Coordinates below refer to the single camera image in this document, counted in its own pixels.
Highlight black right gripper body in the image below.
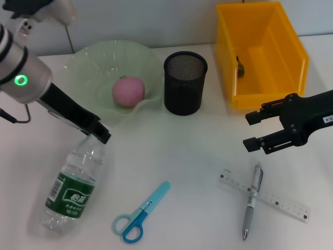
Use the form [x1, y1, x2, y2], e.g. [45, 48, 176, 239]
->
[279, 90, 333, 148]

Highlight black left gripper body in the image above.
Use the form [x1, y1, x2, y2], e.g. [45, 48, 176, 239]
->
[39, 82, 101, 136]

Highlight pink peach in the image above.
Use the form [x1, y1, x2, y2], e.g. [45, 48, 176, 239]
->
[112, 76, 146, 107]

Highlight clear bottle green label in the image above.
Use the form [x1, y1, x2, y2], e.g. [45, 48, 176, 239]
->
[40, 134, 107, 234]

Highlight pale green glass fruit plate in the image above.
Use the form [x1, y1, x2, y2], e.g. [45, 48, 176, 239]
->
[53, 39, 166, 127]

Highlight silver ballpoint pen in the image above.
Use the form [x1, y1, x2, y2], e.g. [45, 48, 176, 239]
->
[241, 161, 264, 241]

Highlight transparent plastic ruler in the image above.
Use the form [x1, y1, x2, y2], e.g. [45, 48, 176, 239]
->
[217, 168, 312, 223]

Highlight black mesh pen holder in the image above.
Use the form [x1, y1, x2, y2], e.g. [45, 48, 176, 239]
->
[163, 51, 209, 116]

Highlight blue scissors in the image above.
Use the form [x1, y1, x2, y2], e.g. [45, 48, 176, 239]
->
[112, 181, 171, 243]

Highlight yellow plastic bin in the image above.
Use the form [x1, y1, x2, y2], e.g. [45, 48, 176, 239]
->
[215, 1, 310, 110]

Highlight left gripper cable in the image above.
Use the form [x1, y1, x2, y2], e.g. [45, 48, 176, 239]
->
[0, 105, 31, 124]

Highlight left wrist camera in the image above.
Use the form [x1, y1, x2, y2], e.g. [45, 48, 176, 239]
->
[2, 0, 78, 34]

